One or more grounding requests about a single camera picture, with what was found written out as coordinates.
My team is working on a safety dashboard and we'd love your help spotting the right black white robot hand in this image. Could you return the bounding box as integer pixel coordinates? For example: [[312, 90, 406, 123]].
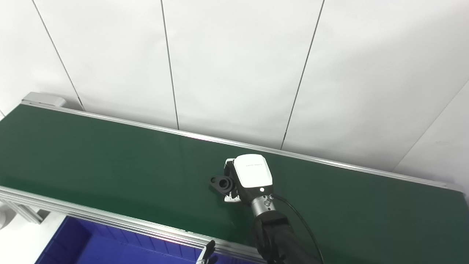
[[224, 154, 274, 206]]

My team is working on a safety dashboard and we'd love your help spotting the black flanged metal part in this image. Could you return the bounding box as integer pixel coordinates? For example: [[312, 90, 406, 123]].
[[210, 176, 235, 194]]

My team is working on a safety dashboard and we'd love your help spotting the green conveyor belt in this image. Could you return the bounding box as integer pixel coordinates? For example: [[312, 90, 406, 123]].
[[0, 103, 466, 264], [0, 104, 469, 264]]

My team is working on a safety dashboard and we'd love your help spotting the blue plastic bin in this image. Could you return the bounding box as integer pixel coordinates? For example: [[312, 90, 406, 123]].
[[35, 216, 257, 264]]

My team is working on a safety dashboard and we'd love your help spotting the grey conveyor end housing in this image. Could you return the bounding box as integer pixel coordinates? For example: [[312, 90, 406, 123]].
[[21, 92, 67, 108]]

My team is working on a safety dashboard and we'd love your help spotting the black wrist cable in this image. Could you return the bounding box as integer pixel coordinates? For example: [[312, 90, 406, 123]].
[[272, 194, 325, 264]]

